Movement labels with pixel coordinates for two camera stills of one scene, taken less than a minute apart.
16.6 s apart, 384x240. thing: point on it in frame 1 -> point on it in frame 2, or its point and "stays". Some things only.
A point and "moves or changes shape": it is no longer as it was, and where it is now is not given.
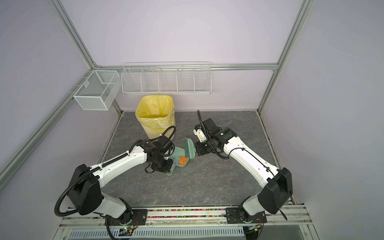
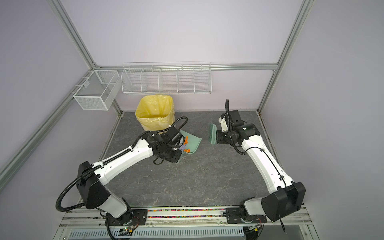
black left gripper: x=167 y=168 -> x=175 y=159
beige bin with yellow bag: x=155 y=113 stays
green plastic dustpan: x=179 y=159 -> x=190 y=144
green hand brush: x=189 y=149 moves or changes shape
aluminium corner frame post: x=305 y=8 stays
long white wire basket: x=167 y=78 stays
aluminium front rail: x=292 y=217 stays
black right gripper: x=199 y=149 -> x=220 y=140
